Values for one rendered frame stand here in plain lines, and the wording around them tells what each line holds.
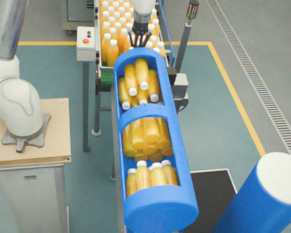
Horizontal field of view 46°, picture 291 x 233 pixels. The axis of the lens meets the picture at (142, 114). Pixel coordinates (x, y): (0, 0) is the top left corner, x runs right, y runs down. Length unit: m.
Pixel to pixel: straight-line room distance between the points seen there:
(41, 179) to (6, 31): 0.68
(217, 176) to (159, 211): 1.45
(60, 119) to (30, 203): 0.50
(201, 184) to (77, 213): 0.92
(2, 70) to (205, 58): 2.79
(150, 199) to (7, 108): 0.64
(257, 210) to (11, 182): 1.15
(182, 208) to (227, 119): 2.12
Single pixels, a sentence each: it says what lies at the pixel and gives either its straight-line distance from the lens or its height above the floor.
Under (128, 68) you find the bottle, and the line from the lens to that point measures 1.81.
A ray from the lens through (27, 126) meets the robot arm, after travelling 1.47.
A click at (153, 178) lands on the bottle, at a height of 1.17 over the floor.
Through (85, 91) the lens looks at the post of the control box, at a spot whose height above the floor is 0.67.
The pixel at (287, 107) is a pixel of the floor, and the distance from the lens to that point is 3.74.
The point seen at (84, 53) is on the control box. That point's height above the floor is 1.06.
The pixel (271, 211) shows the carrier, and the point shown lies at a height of 0.93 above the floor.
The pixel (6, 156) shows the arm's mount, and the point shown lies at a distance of 1.56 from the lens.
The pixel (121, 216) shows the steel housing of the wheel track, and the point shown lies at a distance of 1.58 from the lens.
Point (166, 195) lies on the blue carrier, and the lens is 1.24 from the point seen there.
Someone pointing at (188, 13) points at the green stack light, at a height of 1.19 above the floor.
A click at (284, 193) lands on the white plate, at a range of 1.67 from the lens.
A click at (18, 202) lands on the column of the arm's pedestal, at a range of 1.88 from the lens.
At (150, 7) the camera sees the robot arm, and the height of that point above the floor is 1.46.
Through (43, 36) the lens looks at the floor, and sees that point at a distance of 3.97.
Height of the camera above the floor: 2.29
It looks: 47 degrees down
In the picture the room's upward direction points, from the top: 11 degrees clockwise
